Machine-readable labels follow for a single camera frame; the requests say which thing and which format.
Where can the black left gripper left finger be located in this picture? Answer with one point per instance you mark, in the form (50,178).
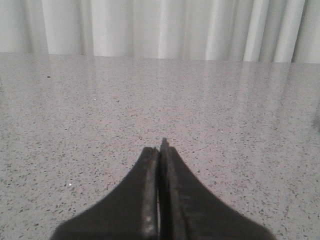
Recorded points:
(128,212)

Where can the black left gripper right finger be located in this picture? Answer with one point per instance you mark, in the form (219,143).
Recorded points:
(189,211)

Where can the white pleated curtain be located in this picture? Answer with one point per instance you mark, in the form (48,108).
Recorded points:
(280,31)

